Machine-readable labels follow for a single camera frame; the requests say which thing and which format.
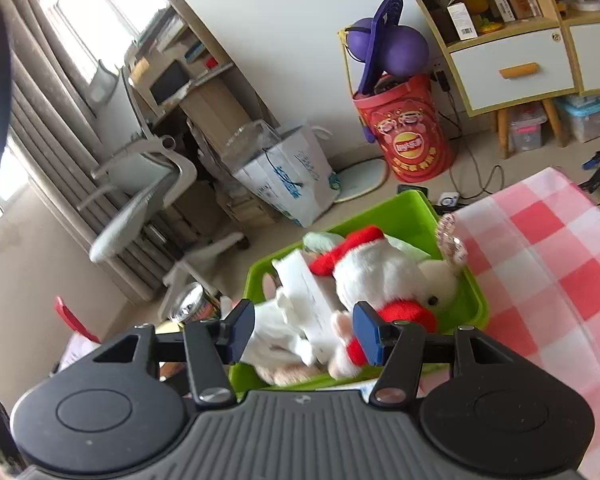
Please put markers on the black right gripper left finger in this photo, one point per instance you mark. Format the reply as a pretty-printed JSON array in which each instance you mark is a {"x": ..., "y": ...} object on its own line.
[{"x": 212, "y": 345}]

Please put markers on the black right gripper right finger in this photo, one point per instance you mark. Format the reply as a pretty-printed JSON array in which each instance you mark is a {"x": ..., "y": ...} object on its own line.
[{"x": 396, "y": 347}]

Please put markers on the white towel cloth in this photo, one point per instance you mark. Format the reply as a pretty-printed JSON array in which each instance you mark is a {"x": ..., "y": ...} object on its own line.
[{"x": 274, "y": 341}]

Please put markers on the santa claus plush toy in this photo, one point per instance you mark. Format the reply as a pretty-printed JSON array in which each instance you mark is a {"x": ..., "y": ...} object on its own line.
[{"x": 366, "y": 268}]

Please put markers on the white foam sponge block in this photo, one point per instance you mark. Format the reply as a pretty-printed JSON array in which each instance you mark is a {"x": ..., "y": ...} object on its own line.
[{"x": 313, "y": 301}]

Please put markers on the black yellow drink can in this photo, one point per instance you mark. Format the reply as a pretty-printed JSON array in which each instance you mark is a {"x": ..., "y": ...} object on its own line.
[{"x": 193, "y": 304}]

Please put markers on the white bunny plush toy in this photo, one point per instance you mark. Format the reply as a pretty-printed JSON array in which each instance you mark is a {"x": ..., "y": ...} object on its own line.
[{"x": 442, "y": 276}]

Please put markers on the green plastic storage bin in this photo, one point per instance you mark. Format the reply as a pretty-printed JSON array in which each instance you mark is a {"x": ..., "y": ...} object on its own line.
[{"x": 408, "y": 216}]

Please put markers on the red white checkered tablecloth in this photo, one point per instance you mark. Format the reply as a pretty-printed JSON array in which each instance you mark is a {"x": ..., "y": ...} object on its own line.
[{"x": 534, "y": 250}]

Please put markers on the grey white office chair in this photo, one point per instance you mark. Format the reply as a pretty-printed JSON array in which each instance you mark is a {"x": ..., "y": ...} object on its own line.
[{"x": 145, "y": 167}]

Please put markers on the white blue paper bag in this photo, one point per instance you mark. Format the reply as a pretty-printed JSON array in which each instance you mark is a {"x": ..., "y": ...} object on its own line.
[{"x": 286, "y": 169}]

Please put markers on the red snack bucket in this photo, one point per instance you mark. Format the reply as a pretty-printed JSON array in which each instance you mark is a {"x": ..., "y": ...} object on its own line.
[{"x": 405, "y": 123}]

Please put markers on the beige window curtain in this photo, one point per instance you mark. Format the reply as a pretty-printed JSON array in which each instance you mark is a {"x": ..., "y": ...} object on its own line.
[{"x": 52, "y": 125}]

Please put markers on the wooden desk shelf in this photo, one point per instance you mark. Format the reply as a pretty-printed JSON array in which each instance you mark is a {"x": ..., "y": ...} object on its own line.
[{"x": 177, "y": 68}]

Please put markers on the clear plastic storage box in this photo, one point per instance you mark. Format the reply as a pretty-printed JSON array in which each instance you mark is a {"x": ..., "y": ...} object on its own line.
[{"x": 581, "y": 116}]

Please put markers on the purple bouncing ball toy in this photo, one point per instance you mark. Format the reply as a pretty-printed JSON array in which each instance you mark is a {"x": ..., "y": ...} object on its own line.
[{"x": 384, "y": 46}]

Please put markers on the white wooden drawer cabinet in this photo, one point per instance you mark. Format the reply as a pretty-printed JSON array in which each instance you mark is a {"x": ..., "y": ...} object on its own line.
[{"x": 532, "y": 60}]

